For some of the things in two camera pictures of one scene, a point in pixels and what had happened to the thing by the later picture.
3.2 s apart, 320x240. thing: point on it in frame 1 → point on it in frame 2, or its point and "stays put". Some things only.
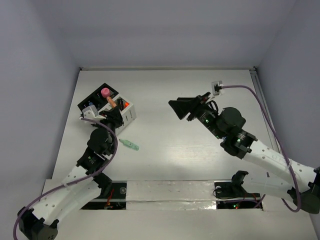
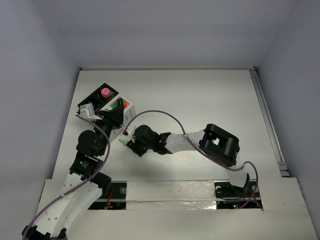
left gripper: [114, 115] stays put
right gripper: [182, 105] → [134, 144]
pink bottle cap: [105, 92] stays put
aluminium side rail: [255, 78] stays put
